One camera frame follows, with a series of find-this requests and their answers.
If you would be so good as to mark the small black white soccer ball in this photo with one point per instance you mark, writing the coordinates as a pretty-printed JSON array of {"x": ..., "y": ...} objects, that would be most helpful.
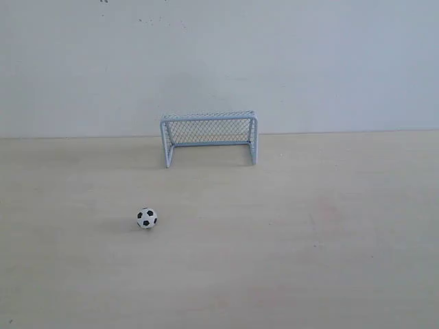
[{"x": 147, "y": 218}]

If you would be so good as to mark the small white goal with net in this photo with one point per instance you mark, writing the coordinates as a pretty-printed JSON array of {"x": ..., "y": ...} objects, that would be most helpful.
[{"x": 209, "y": 129}]

